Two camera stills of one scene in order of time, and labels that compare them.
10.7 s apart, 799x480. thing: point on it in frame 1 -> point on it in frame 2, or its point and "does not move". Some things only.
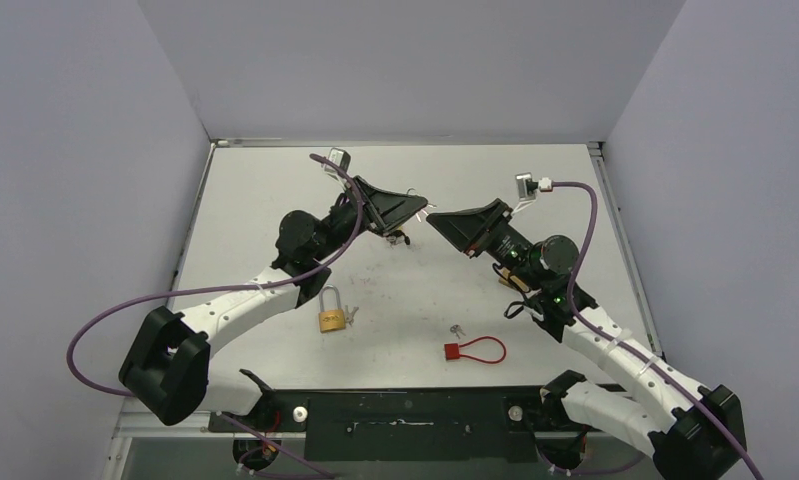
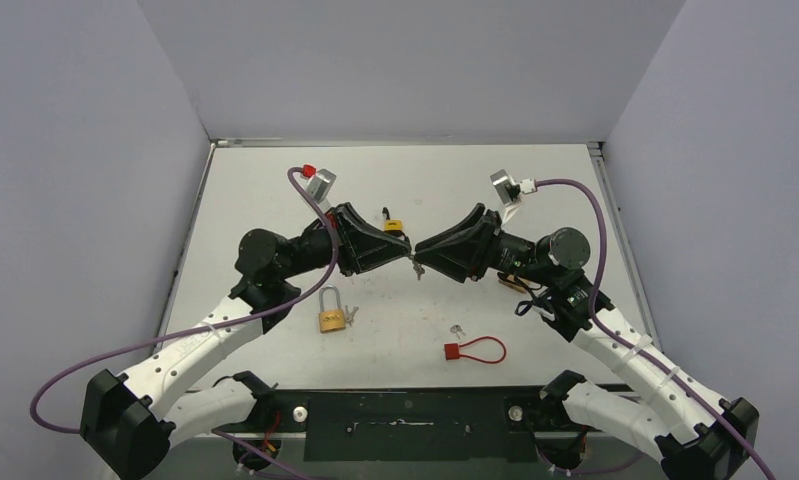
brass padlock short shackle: [511, 280] does not move
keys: [423, 210] -> [418, 269]
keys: [456, 328] does not move
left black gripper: [382, 209] -> [362, 246]
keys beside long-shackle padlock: [349, 316] does not move
